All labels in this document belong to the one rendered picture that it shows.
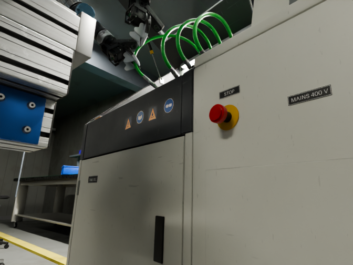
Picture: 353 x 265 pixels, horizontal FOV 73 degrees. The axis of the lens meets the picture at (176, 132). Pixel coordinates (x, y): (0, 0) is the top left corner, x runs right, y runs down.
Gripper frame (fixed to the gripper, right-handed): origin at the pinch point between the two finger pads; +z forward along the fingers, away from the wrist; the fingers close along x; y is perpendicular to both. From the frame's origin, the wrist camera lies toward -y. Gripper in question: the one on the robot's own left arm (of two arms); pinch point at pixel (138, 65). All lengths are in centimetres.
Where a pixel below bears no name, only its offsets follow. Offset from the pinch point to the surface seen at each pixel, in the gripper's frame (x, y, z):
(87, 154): -12.0, 40.8, 16.1
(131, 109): 16.5, 23.3, 25.4
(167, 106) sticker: 31, 21, 39
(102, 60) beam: -187, -69, -178
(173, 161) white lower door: 30, 30, 50
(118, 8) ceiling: -102, -95, -157
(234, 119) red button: 45, 20, 55
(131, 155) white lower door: 15, 33, 38
